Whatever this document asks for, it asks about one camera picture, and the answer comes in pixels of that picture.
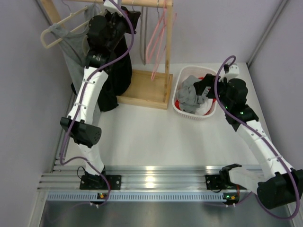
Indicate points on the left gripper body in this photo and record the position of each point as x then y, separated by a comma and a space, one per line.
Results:
118, 26

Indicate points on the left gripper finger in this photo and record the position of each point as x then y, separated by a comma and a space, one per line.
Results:
133, 16
134, 25

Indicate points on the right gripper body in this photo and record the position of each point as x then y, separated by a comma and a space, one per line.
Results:
221, 88

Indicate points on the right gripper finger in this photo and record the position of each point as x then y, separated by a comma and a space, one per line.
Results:
208, 92
204, 82

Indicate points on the taupe hanger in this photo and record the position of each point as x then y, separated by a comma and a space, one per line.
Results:
143, 34

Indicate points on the white camisole top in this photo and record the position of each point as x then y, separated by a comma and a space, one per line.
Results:
204, 108

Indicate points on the light grey tank top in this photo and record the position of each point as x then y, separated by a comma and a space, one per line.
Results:
189, 97

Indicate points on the pink hanger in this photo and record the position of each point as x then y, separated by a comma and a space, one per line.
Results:
169, 18
154, 46

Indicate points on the red tank top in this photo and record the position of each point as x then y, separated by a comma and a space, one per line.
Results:
177, 104

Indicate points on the black tank top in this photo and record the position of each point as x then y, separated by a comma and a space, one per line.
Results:
119, 73

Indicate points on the beige hanger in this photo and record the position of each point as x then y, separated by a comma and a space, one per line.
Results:
85, 46

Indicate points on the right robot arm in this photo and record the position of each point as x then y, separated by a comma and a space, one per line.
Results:
280, 183

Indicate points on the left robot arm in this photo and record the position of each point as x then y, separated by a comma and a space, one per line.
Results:
84, 135

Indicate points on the cream hanger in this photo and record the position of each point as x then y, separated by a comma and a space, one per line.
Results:
57, 28

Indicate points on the far grey tank top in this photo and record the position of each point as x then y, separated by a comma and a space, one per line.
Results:
73, 52

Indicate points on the white plastic basket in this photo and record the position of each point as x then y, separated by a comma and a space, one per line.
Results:
199, 72

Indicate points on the wooden clothes rack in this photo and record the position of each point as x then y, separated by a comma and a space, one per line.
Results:
143, 91

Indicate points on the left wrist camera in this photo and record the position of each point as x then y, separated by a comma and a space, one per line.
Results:
113, 6

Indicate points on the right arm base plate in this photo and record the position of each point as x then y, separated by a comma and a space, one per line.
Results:
214, 183

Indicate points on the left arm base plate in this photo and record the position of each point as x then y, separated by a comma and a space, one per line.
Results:
113, 182

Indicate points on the aluminium mounting rail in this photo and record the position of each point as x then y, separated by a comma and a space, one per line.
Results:
134, 178

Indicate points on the slotted cable duct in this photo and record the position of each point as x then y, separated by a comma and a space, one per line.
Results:
142, 196

